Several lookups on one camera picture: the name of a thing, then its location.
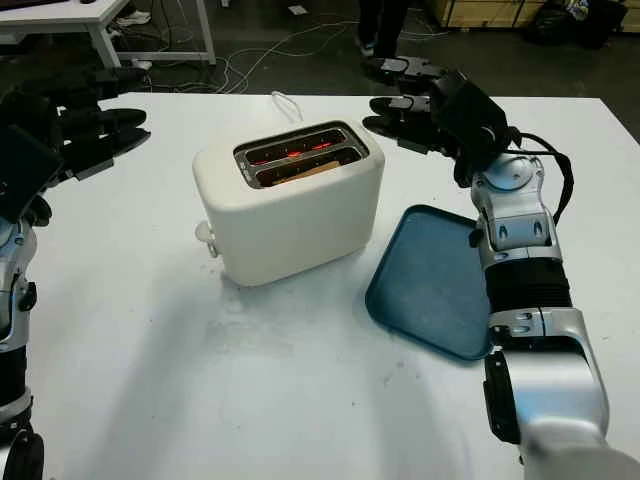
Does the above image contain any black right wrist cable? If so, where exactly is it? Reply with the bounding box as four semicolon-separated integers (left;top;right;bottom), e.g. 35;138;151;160
504;132;574;221

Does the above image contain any person in dark trousers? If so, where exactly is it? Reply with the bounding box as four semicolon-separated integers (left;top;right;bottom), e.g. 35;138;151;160
355;0;401;59

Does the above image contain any white floor cable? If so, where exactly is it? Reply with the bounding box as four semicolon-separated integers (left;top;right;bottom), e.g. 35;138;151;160
219;19;361;91

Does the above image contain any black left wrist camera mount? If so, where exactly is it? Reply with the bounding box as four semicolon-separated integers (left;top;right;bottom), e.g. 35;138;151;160
0;124;64;221

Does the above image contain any white desk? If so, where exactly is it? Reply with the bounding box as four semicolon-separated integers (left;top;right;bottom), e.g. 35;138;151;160
0;0;217;69

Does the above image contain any white two-slot toaster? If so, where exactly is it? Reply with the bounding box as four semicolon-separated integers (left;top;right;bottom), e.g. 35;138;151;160
192;119;386;288

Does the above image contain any blue plastic tray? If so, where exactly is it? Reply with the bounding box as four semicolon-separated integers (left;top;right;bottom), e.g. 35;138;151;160
364;203;494;366

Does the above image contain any white toaster power cord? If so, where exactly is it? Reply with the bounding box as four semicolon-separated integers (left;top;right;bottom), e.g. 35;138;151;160
271;90;304;124

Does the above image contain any black garbage bag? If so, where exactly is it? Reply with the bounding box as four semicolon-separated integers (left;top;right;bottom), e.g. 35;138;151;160
522;0;629;49

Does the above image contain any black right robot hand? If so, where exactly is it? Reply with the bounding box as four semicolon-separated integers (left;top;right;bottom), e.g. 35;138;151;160
360;55;514;189

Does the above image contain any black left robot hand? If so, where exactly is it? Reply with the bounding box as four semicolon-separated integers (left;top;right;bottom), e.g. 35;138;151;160
0;67;152;229

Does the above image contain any brown toast slice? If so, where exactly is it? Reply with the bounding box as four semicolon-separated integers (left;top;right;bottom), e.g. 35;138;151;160
272;159;346;184

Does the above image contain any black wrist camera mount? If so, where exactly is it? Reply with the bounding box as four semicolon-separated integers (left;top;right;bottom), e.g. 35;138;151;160
439;69;510;154
0;124;64;221

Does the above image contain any translucent toaster knob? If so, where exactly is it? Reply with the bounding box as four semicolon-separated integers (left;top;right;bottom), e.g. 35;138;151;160
194;222;221;259

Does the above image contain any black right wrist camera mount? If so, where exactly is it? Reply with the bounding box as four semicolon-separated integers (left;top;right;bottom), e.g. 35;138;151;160
439;69;510;154

